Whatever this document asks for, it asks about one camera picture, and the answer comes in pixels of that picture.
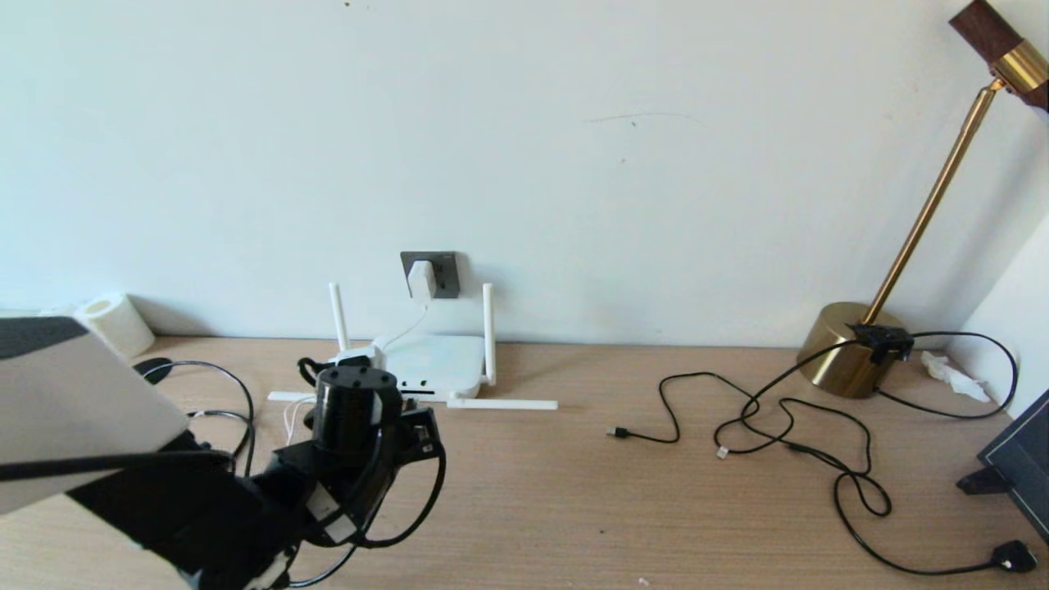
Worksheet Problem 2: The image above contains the white router with four antennas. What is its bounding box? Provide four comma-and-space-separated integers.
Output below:
269, 283, 560, 411

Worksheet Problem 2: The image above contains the thin white adapter cable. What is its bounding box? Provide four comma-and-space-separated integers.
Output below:
283, 302, 431, 447

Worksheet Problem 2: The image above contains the long black looped cable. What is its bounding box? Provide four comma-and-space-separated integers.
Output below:
139, 359, 257, 478

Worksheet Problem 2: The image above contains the white toilet paper roll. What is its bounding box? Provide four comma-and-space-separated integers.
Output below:
78, 293, 155, 359

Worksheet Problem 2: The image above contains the brass desk lamp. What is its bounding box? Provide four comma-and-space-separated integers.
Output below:
799, 0, 1049, 400

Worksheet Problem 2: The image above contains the crumpled white tissue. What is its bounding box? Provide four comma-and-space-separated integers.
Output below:
922, 351, 991, 402

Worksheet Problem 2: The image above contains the black clip stand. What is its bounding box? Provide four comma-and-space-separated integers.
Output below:
957, 467, 1013, 495

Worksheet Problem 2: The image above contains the dark teal patterned board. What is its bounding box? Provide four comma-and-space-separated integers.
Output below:
979, 392, 1049, 542

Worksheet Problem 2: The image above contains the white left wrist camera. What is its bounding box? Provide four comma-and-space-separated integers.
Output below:
328, 346, 386, 371

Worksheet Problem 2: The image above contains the black plastic object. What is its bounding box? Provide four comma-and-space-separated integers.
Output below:
297, 356, 338, 391

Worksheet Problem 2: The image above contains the grey wall socket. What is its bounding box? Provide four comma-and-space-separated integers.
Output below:
400, 251, 461, 299

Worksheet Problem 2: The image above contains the thin black USB cable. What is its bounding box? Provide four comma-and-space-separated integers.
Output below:
608, 373, 871, 478

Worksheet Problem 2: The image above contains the black lamp power cable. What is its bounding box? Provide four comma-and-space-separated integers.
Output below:
713, 331, 1038, 574

